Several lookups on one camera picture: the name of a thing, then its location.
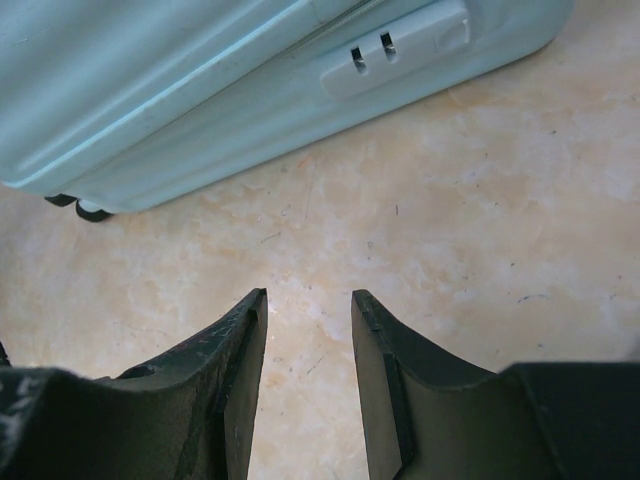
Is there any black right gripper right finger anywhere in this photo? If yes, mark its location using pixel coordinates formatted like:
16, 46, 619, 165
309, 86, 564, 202
351, 290, 639, 479

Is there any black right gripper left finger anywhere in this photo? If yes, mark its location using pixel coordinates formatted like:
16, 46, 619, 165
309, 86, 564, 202
1, 288, 268, 479

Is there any light teal hardshell suitcase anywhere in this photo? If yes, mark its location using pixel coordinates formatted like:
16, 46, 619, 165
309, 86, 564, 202
1, 0, 574, 222

